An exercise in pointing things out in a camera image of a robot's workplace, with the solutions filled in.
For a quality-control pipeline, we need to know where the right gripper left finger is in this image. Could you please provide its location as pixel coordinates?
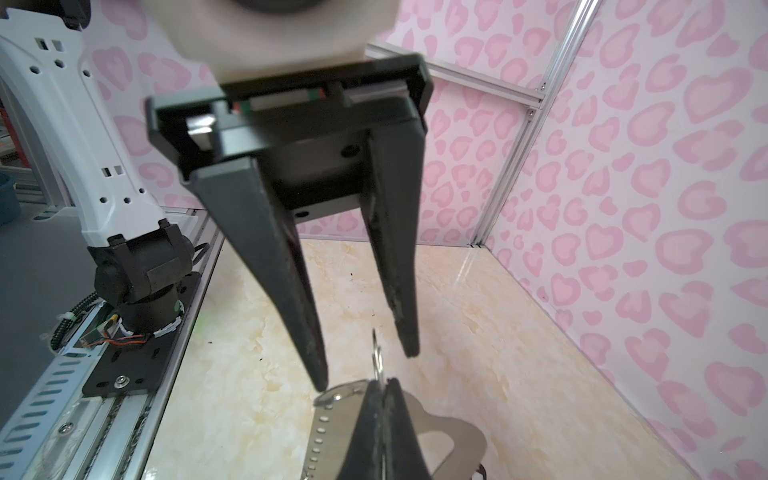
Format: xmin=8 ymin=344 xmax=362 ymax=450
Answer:
xmin=337 ymin=380 xmax=384 ymax=480

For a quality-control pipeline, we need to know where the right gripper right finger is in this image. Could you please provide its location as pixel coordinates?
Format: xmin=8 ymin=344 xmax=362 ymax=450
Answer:
xmin=383 ymin=378 xmax=431 ymax=480

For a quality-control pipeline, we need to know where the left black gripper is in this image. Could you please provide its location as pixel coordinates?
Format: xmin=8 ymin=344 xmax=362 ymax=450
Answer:
xmin=146 ymin=54 xmax=433 ymax=391

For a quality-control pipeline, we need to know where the metal key holder plate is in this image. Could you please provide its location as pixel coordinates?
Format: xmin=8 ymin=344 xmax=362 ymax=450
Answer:
xmin=299 ymin=328 xmax=488 ymax=480

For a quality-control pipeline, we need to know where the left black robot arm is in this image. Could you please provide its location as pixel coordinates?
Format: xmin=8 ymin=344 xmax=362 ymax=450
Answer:
xmin=1 ymin=1 xmax=433 ymax=391

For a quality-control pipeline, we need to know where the teal plastic bin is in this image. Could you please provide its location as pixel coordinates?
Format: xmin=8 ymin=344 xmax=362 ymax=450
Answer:
xmin=0 ymin=173 xmax=21 ymax=226

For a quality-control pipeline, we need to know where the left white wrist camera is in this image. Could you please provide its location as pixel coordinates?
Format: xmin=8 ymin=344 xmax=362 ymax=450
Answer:
xmin=144 ymin=1 xmax=400 ymax=84

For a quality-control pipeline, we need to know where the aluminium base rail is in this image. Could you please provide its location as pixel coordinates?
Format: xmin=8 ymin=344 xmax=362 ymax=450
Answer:
xmin=1 ymin=209 xmax=223 ymax=479

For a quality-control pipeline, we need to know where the left corner aluminium post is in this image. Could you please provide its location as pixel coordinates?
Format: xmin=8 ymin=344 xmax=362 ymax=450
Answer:
xmin=470 ymin=0 xmax=601 ymax=247

